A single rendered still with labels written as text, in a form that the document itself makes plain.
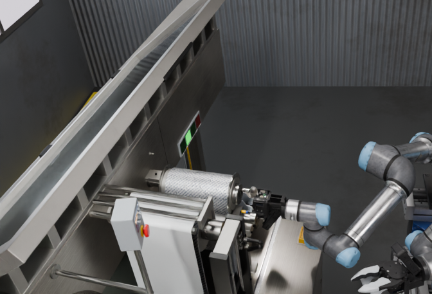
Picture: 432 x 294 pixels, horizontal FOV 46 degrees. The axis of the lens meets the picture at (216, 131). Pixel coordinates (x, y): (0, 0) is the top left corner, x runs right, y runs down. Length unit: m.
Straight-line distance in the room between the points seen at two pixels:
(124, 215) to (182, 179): 0.69
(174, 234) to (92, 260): 0.31
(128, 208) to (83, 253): 0.49
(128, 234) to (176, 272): 0.49
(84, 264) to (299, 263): 0.83
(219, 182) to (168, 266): 0.35
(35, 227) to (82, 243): 0.84
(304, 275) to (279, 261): 0.11
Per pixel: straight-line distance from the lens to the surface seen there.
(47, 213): 0.76
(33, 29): 4.34
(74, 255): 1.56
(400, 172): 1.97
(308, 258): 2.03
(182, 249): 1.51
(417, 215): 2.50
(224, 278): 1.41
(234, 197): 1.75
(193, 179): 1.78
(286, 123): 4.24
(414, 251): 1.79
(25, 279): 1.41
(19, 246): 0.73
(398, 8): 4.39
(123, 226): 1.13
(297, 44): 4.50
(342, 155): 3.91
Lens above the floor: 2.47
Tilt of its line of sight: 36 degrees down
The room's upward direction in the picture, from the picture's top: 8 degrees counter-clockwise
